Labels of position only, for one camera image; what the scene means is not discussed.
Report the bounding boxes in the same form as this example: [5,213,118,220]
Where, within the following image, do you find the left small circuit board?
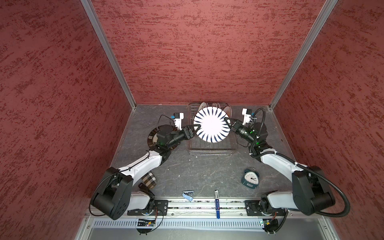
[136,219,157,235]

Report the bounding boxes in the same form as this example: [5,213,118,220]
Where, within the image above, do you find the black corrugated cable conduit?
[249,107,351,218]

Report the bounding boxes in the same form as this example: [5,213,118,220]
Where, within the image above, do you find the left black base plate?
[127,200,169,217]

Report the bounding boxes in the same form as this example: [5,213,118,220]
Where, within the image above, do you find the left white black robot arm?
[89,124,201,220]

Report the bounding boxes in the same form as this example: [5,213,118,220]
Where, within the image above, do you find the rearmost brown rim plate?
[223,105,233,118]

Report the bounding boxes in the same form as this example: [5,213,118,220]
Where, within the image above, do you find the plaid fabric pouch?
[141,171,158,189]

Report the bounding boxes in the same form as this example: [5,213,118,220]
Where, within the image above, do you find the white watermelon pattern plate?
[199,102,208,111]

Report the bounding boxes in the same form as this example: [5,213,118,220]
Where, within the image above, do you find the blue marker pen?
[215,190,221,219]

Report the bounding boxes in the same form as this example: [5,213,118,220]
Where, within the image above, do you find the blue white striped plate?
[194,107,230,143]

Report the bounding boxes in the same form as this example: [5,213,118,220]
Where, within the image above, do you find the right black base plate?
[245,200,287,218]

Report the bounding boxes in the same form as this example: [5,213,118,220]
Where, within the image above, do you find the white slotted cable duct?
[92,218,264,232]

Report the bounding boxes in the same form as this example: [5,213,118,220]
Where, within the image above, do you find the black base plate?
[245,200,287,218]
[127,200,169,217]

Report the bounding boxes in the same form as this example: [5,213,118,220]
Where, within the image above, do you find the right aluminium corner post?
[269,0,338,111]

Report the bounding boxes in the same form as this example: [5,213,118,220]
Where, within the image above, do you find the aluminium corner post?
[269,0,338,111]
[81,0,137,110]

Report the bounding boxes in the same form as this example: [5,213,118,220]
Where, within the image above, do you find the metal wire dish rack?
[187,102,237,156]

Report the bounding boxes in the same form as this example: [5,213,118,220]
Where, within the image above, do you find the right small circuit board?
[263,219,280,234]

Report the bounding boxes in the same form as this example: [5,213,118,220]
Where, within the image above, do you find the small circuit board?
[136,219,157,235]
[263,219,280,234]

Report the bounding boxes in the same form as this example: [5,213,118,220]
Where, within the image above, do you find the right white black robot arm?
[224,117,336,216]

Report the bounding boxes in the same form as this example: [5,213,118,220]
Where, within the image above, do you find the white plate in rack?
[219,103,227,111]

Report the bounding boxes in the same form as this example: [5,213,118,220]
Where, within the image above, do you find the left aluminium corner post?
[81,0,137,110]

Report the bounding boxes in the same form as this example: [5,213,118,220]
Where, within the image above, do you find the light blue clip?
[182,191,194,202]

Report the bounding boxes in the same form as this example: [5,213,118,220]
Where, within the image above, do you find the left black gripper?
[166,124,201,148]

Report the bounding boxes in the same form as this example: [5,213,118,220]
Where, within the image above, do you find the green alarm clock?
[241,167,260,189]

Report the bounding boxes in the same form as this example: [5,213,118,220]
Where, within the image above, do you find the aluminium front rail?
[85,197,329,219]

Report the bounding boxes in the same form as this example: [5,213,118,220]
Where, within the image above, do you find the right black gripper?
[224,116,257,145]

